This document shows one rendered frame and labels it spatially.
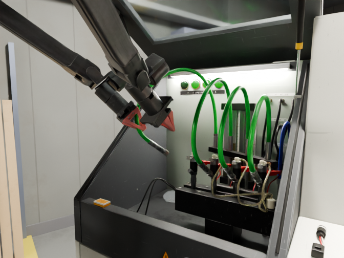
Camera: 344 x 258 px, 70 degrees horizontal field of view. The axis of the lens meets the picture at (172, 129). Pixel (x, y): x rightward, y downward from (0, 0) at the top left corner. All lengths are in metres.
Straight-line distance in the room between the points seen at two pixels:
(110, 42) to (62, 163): 2.31
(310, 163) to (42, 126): 2.33
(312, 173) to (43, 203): 2.48
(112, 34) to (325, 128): 0.60
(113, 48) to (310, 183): 0.62
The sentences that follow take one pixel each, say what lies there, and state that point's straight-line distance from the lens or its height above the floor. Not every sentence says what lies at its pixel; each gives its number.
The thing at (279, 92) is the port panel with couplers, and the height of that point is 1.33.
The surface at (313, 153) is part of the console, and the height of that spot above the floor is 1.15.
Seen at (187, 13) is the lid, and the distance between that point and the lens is 1.01.
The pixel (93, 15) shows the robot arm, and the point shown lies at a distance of 0.47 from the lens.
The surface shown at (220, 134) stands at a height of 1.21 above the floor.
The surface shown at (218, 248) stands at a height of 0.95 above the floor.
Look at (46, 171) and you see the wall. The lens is 2.73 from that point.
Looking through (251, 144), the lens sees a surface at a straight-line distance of 0.66.
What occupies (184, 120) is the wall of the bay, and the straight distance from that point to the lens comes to 1.23.
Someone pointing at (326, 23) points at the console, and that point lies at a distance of 0.90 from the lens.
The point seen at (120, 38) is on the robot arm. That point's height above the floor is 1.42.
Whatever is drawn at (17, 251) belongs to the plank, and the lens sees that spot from 2.55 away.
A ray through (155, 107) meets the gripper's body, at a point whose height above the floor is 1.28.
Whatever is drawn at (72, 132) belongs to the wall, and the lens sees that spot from 2.72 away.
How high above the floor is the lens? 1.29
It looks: 6 degrees down
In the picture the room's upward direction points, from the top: straight up
